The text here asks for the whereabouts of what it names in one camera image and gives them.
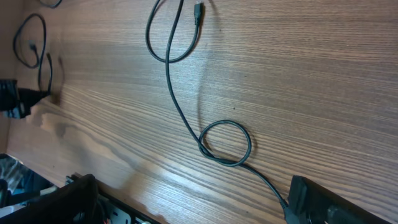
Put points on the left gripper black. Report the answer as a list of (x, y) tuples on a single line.
[(15, 101)]

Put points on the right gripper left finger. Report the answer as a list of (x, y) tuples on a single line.
[(76, 202)]

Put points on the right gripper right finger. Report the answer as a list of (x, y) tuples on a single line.
[(310, 203)]

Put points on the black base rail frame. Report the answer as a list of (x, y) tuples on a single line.
[(108, 209)]

